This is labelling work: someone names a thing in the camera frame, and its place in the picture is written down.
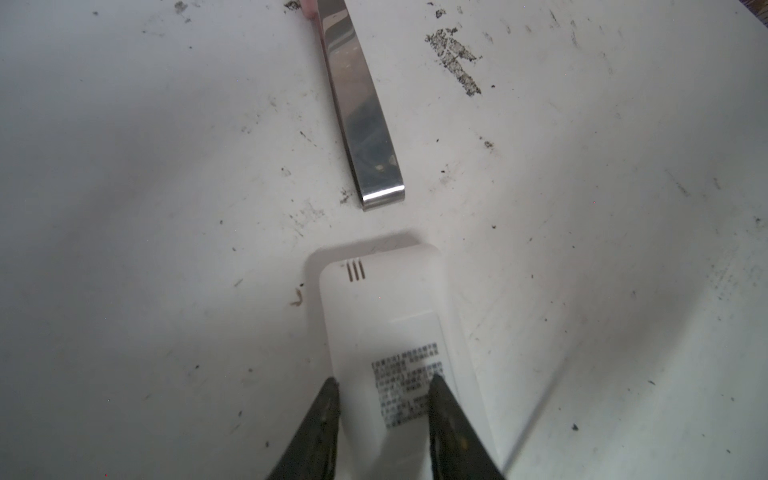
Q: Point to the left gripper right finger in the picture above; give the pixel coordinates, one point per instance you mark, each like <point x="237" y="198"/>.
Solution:
<point x="456" y="451"/>

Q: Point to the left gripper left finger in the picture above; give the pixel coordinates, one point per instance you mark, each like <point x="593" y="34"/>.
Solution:
<point x="312" y="452"/>

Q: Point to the white remote control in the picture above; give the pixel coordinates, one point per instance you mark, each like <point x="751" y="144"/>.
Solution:
<point x="392" y="325"/>

